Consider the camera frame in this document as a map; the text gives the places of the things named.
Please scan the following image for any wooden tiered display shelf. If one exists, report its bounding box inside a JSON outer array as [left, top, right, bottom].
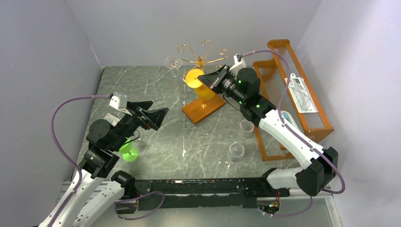
[[253, 39, 334, 143]]

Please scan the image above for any blue packaged item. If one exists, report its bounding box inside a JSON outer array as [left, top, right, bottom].
[[280, 110, 296, 125]]

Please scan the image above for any yellow plastic wine glass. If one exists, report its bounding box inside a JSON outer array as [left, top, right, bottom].
[[185, 69, 215, 100]]

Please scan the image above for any light blue tube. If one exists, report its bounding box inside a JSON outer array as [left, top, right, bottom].
[[103, 113, 120, 126]]

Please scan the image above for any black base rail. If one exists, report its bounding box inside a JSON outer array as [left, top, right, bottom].
[[122, 177, 290, 211]]

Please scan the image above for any clear wine glass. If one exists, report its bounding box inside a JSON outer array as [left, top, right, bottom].
[[225, 141, 245, 171], [165, 56, 183, 77], [239, 120, 254, 133]]

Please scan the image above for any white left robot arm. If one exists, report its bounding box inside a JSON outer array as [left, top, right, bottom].
[[41, 96, 169, 227]]

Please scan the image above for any green plastic wine glass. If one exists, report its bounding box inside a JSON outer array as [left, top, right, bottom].
[[118, 138, 139, 162]]

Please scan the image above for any white packaged ruler set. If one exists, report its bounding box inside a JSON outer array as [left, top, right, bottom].
[[285, 73, 318, 114]]

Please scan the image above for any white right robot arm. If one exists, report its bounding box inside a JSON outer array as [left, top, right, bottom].
[[197, 65, 344, 196]]

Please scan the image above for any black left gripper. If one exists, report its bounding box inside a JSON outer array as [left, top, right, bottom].
[[111, 101, 169, 150]]

